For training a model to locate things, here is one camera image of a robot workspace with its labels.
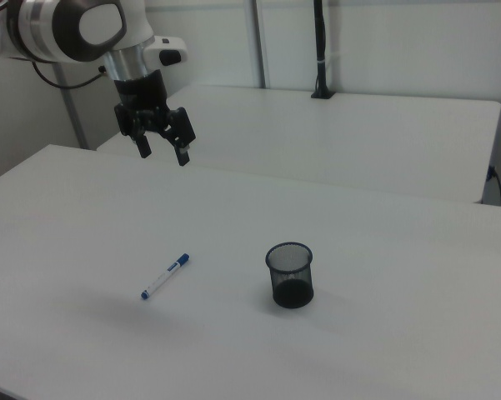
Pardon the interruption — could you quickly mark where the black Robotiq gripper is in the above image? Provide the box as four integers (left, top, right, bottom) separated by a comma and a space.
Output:
113, 69, 198, 168

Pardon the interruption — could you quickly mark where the small blue object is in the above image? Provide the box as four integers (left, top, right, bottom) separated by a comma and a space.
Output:
140, 252, 192, 301

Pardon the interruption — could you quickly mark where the white side table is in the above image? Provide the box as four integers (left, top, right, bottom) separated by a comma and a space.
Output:
96, 84, 501, 204

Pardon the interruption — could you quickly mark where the black mesh pen cup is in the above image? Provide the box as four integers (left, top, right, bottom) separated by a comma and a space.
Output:
265, 240, 314, 310

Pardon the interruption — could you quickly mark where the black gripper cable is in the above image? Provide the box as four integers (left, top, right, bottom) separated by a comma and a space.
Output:
32, 61, 108, 90

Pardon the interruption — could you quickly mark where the black cable with blue plug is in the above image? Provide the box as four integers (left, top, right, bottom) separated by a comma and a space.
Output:
487, 165, 501, 207

